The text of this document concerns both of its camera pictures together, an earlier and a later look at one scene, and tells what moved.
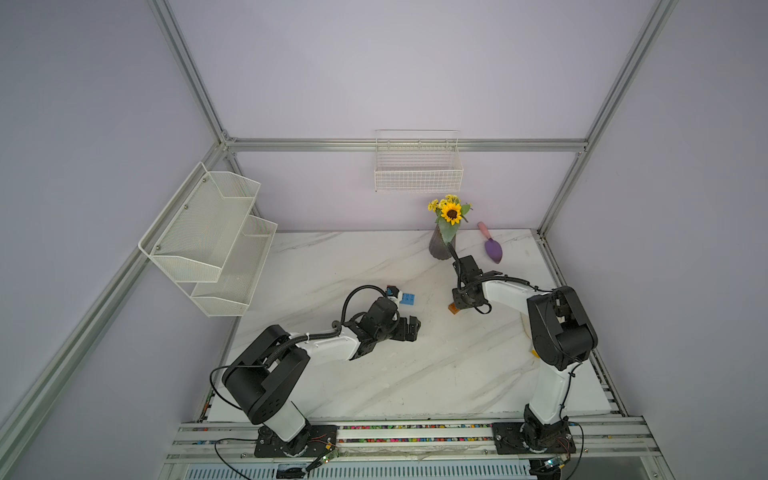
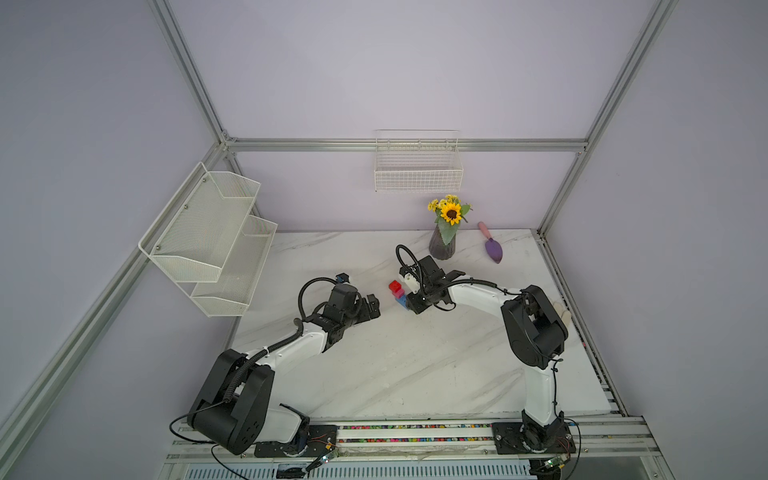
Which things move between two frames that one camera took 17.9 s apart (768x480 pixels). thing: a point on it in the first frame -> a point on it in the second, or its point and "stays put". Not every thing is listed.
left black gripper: x=401 y=334 -> x=364 y=314
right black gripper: x=459 y=303 -> x=416 y=307
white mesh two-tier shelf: x=212 y=242 stays put
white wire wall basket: x=417 y=161 stays put
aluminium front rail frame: x=616 y=441 stays put
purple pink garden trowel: x=492 y=246 stays put
